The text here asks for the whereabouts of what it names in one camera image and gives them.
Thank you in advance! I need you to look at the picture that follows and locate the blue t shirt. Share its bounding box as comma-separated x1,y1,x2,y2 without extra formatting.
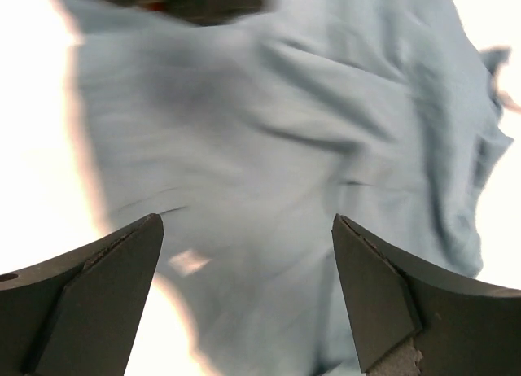
61,0,510,375

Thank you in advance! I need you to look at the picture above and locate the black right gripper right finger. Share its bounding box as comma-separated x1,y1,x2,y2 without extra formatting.
332,216,520,375

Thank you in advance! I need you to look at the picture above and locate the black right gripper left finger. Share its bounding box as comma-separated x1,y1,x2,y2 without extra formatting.
1,214,164,376

